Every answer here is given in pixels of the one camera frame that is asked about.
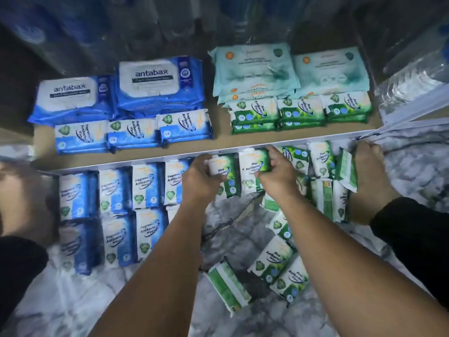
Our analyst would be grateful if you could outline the person's left foot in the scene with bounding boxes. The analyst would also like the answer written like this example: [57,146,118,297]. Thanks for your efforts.
[0,161,60,246]

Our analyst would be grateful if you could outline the grey metal shelf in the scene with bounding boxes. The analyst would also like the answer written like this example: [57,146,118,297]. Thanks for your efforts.
[0,0,449,173]

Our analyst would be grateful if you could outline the person's left hand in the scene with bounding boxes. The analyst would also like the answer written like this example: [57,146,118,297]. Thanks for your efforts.
[181,154,229,211]

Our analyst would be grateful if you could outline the person's right forearm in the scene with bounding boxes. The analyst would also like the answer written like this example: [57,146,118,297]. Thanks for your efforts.
[277,193,449,337]

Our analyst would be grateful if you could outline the person's right hand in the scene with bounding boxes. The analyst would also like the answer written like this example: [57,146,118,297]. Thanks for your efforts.
[254,146,301,208]

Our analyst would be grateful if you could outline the group of blue wipe packets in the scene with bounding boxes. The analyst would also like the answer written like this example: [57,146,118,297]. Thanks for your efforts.
[58,158,192,277]

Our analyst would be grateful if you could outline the person's left forearm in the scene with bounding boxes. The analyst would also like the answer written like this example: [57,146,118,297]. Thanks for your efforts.
[90,200,211,337]

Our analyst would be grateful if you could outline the person's right leg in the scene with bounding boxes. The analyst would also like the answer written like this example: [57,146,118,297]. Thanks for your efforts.
[369,196,449,309]

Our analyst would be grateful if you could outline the person's foot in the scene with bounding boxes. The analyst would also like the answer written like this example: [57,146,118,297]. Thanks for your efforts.
[347,140,402,225]
[0,161,60,246]

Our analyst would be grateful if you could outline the person's right foot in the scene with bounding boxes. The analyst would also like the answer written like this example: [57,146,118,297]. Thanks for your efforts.
[347,140,402,225]

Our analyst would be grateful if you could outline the pile of wipes packets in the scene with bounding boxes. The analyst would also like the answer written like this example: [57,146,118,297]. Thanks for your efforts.
[207,140,359,316]

